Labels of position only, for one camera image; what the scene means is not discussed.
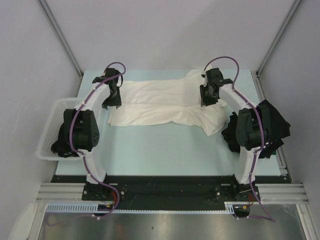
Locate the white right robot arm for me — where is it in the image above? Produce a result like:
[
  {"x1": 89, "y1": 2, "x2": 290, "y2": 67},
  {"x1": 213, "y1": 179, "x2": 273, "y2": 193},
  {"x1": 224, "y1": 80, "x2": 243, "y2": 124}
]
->
[{"x1": 199, "y1": 68, "x2": 265, "y2": 201}]

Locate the white plastic laundry basket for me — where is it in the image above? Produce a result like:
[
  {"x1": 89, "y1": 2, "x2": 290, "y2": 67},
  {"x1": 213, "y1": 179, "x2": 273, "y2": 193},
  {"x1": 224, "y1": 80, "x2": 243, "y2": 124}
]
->
[{"x1": 36, "y1": 97, "x2": 82, "y2": 161}]

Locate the white t shirt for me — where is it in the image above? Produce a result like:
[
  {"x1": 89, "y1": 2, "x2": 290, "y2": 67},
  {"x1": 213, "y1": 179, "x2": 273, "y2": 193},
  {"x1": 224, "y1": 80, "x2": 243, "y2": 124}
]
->
[{"x1": 107, "y1": 69, "x2": 227, "y2": 137}]

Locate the left aluminium corner post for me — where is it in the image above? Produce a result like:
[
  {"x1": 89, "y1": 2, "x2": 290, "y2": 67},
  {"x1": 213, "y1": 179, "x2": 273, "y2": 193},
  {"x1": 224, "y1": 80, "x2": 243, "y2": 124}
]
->
[{"x1": 36, "y1": 0, "x2": 84, "y2": 78}]

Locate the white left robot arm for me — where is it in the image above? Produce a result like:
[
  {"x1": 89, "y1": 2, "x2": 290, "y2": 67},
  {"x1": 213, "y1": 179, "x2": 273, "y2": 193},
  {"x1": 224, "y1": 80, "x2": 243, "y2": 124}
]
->
[{"x1": 62, "y1": 66, "x2": 124, "y2": 200}]

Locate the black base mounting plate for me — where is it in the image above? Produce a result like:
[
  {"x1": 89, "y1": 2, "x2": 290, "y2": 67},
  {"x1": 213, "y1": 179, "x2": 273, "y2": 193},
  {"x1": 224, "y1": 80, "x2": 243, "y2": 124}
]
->
[{"x1": 82, "y1": 174, "x2": 261, "y2": 218}]

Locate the black t shirt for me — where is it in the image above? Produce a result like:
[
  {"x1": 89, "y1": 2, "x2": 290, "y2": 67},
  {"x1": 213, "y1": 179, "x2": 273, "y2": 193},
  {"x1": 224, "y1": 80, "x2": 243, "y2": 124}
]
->
[{"x1": 51, "y1": 124, "x2": 79, "y2": 158}]

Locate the white slotted cable duct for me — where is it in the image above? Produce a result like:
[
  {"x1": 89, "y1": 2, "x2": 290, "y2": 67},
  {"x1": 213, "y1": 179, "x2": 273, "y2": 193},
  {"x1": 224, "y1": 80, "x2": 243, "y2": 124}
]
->
[{"x1": 45, "y1": 202, "x2": 249, "y2": 215}]

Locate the aluminium corner post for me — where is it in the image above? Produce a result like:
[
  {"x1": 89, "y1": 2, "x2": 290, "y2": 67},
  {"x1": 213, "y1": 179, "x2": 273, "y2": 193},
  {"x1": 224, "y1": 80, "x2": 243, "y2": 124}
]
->
[
  {"x1": 255, "y1": 0, "x2": 304, "y2": 78},
  {"x1": 36, "y1": 0, "x2": 84, "y2": 78}
]

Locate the right aluminium corner post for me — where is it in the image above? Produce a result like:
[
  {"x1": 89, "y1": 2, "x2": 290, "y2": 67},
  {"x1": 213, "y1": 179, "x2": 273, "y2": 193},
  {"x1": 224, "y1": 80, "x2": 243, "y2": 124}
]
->
[{"x1": 255, "y1": 0, "x2": 304, "y2": 78}]

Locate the stack of black t shirts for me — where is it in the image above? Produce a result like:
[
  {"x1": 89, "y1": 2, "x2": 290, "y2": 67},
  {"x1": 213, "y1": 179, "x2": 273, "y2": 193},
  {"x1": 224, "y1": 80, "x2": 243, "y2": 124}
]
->
[{"x1": 221, "y1": 100, "x2": 291, "y2": 159}]

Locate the aluminium frame rail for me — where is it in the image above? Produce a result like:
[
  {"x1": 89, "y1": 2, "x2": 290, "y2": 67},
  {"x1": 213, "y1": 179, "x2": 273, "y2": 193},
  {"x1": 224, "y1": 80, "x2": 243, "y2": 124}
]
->
[{"x1": 36, "y1": 183, "x2": 309, "y2": 205}]

